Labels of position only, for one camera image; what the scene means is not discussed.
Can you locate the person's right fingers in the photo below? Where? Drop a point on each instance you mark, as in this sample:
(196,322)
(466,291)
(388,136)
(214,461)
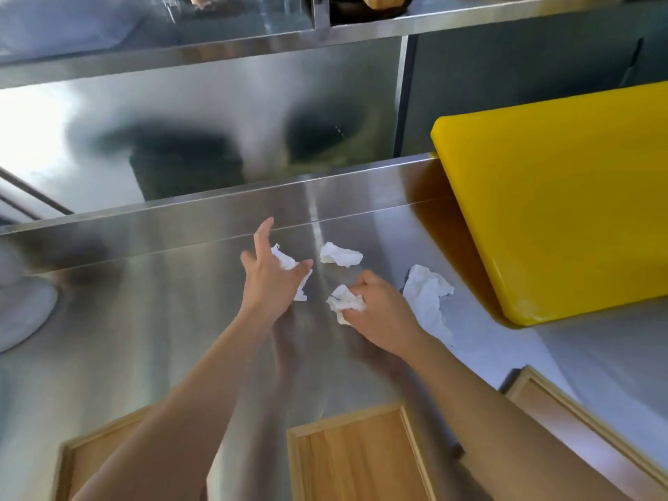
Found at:
(365,284)

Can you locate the person's left forearm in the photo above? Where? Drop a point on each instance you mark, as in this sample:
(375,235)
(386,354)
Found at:
(182,412)

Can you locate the person's left hand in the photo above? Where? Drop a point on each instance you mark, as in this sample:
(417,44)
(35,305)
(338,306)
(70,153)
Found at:
(269,286)

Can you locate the yellow plastic cutting board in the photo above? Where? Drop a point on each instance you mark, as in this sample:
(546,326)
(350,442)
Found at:
(563,203)

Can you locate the black bowl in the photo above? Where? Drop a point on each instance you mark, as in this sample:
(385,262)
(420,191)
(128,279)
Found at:
(365,10)

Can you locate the stainless steel shelf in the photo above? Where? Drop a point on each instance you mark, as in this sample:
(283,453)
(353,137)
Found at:
(208,44)

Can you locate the white plate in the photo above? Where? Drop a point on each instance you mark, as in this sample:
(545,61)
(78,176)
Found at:
(21,307)

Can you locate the person's right hand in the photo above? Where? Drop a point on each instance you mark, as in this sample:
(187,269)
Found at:
(389,318)

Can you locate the large crumpled white tissue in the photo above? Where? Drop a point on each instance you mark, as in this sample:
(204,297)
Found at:
(425,297)

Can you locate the person's right forearm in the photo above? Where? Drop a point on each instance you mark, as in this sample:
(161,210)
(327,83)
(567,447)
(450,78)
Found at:
(496,427)

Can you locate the person's left thumb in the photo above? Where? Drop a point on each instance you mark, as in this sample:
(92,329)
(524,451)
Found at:
(302,271)

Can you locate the wooden tray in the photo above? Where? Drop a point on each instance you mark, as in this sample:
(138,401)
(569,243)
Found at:
(589,438)
(360,459)
(83,459)

